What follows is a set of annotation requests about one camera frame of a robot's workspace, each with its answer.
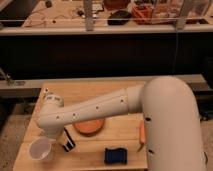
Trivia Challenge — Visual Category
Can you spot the white ceramic cup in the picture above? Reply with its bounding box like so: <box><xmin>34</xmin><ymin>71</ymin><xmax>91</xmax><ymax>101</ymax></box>
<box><xmin>28</xmin><ymin>137</ymin><xmax>53</xmax><ymax>162</ymax></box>

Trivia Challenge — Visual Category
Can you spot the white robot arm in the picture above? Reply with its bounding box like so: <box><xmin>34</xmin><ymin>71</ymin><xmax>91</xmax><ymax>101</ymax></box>
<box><xmin>37</xmin><ymin>76</ymin><xmax>206</xmax><ymax>171</ymax></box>

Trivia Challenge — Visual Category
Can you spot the orange ceramic bowl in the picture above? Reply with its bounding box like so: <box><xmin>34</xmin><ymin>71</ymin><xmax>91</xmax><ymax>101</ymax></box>
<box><xmin>73</xmin><ymin>119</ymin><xmax>105</xmax><ymax>136</ymax></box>

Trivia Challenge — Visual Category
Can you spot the orange carrot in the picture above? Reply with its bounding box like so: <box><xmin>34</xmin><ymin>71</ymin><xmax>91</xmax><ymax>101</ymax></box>
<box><xmin>137</xmin><ymin>121</ymin><xmax>145</xmax><ymax>152</ymax></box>

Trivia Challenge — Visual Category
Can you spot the clear plastic bottle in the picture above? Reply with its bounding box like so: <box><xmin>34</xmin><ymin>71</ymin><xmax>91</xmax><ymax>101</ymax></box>
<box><xmin>43</xmin><ymin>88</ymin><xmax>50</xmax><ymax>95</ymax></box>

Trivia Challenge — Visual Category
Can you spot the black white striped cloth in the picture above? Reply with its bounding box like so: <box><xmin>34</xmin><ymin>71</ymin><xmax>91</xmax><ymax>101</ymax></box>
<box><xmin>62</xmin><ymin>129</ymin><xmax>76</xmax><ymax>152</ymax></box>

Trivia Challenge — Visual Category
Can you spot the black bag on bench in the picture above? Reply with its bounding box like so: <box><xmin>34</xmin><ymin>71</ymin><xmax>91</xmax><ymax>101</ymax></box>
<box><xmin>107</xmin><ymin>10</ymin><xmax>131</xmax><ymax>25</ymax></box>

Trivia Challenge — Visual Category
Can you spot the blue sponge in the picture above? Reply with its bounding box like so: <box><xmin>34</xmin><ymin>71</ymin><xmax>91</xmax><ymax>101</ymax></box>
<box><xmin>104</xmin><ymin>148</ymin><xmax>127</xmax><ymax>164</ymax></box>

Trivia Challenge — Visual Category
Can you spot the orange crate on bench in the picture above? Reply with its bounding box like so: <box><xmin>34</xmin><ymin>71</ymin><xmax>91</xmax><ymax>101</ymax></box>
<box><xmin>131</xmin><ymin>5</ymin><xmax>152</xmax><ymax>25</ymax></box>

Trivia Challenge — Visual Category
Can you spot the grey metal post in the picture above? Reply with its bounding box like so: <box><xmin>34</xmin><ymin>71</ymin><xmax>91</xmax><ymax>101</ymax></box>
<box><xmin>83</xmin><ymin>0</ymin><xmax>93</xmax><ymax>31</ymax></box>

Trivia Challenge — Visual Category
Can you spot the metal clamp on rail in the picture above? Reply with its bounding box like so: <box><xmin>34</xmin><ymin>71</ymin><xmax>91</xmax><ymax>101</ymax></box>
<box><xmin>0</xmin><ymin>67</ymin><xmax>25</xmax><ymax>86</ymax></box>

